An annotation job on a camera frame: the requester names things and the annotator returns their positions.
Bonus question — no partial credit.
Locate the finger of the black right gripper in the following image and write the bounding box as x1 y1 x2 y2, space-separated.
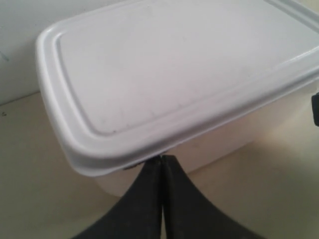
311 93 319 126

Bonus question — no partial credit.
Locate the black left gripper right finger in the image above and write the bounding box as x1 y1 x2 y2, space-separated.
161 155 259 239

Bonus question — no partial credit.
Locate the white lidded plastic container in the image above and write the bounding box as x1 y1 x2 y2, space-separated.
35 0 319 196

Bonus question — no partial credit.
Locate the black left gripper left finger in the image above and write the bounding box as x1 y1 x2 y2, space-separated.
74 156 162 239

